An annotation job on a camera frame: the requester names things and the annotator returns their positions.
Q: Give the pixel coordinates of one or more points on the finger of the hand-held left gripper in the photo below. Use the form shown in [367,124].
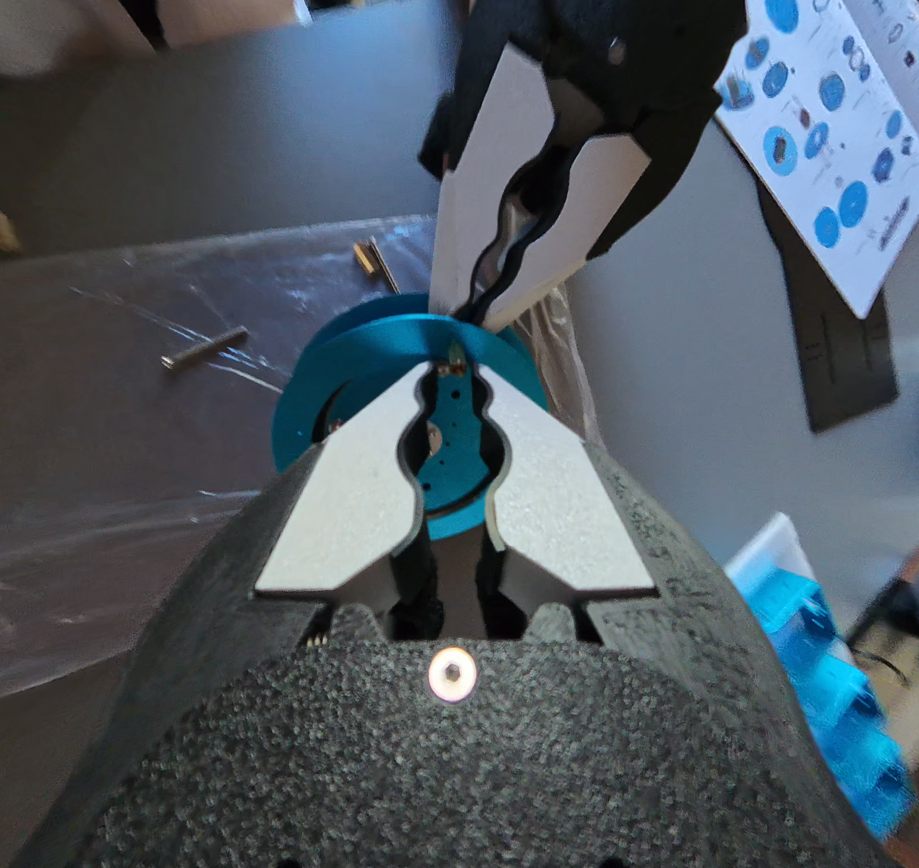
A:
[589,200]
[481,164]

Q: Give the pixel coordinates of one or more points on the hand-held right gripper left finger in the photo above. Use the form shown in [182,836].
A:
[344,523]

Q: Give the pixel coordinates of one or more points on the blue round turntable assembly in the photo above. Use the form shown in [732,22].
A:
[373,337]

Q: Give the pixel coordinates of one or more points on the white foam sheet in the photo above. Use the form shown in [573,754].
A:
[768,538]

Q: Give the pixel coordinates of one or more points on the blue metal u bracket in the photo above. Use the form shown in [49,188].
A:
[790,609]

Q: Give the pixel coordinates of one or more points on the grey desk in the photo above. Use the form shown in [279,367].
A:
[682,380]

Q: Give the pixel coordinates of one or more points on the long steel screw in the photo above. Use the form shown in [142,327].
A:
[388,272]
[205,348]

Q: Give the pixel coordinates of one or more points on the black metal plate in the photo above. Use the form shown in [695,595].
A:
[847,380]

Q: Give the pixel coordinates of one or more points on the white paper sheet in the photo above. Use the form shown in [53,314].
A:
[847,42]

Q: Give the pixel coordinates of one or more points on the clear plastic bag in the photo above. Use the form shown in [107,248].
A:
[143,452]

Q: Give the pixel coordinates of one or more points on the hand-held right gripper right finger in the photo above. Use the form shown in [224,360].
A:
[567,523]

